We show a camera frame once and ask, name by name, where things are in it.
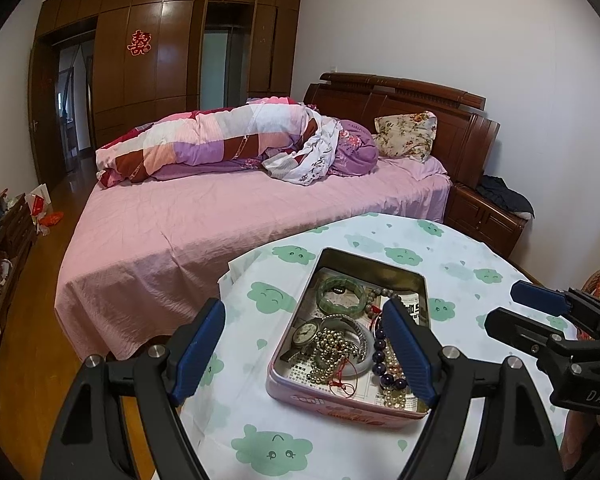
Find dark purple bead bracelet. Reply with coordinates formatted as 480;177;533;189
370;316;411;394

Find cloud-print white tablecloth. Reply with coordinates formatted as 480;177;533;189
181;213;521;479

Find red cord jade pendant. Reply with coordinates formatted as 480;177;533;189
327;359;358;399

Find dark wooden headboard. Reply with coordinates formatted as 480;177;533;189
303;73;500;188

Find brown wooden wardrobe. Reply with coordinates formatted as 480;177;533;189
29;0;300;188

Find dark green jade bangle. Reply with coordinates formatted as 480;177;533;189
315;276;367;318

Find red and white bag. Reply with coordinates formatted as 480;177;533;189
24;183;64;236

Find red double-happiness sticker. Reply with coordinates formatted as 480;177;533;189
126;29;152;56

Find wooden nightstand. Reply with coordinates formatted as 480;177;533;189
443;183;527;259

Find pink metal tin box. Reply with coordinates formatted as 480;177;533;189
266;247;430;428

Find white floral cloth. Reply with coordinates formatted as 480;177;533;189
262;117;342;186

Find floral pillow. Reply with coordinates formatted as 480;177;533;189
374;110;438;162

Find red knot tassel pendant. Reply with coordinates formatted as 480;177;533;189
370;307;382;332

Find purple folded blanket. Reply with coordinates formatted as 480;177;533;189
329;119;379;177

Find pink-sheeted bed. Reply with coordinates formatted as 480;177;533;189
54;160;451;360

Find patchwork pink quilt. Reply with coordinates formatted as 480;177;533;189
96;96;323;188

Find gold bead bracelet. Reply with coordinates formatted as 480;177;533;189
306;326;364;384

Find black clothes on nightstand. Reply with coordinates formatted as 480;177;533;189
476;174;534;220

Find pale white jade bangle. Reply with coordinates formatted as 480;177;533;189
323;314;375;379

